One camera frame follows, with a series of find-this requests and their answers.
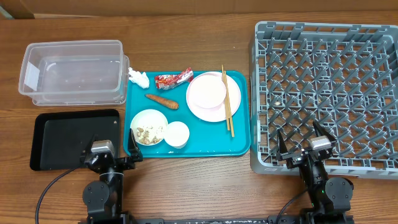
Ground orange carrot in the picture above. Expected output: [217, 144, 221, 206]
[145, 94, 179, 110]

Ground grey dishwasher rack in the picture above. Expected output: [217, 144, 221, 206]
[249, 21, 397, 179]

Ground wooden chopstick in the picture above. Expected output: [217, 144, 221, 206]
[221, 65, 230, 131]
[228, 89, 234, 138]

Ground clear plastic bin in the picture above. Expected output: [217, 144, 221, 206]
[19, 40, 129, 106]

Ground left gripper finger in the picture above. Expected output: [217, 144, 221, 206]
[127, 129, 143, 162]
[81, 134, 98, 156]

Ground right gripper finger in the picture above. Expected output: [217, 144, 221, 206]
[313, 121, 336, 143]
[277, 129, 288, 156]

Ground small white cup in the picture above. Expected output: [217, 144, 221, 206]
[164, 121, 190, 149]

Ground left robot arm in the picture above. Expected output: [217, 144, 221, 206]
[80, 131, 143, 224]

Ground white tissue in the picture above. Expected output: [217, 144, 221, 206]
[128, 67, 150, 89]

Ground white bowl with food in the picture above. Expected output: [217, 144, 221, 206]
[130, 109, 168, 146]

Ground black tray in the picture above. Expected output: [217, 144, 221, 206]
[30, 109, 120, 171]

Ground large pink plate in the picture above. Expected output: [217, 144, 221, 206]
[186, 72, 242, 122]

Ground red snack wrapper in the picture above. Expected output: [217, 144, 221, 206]
[155, 67, 193, 90]

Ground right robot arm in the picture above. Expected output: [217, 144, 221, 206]
[273, 121, 354, 224]

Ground teal serving tray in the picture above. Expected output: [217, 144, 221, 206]
[123, 70, 251, 159]

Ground rice and peanut shells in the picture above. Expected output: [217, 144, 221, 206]
[136, 126, 164, 146]

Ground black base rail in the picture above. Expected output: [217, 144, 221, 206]
[77, 214, 355, 224]

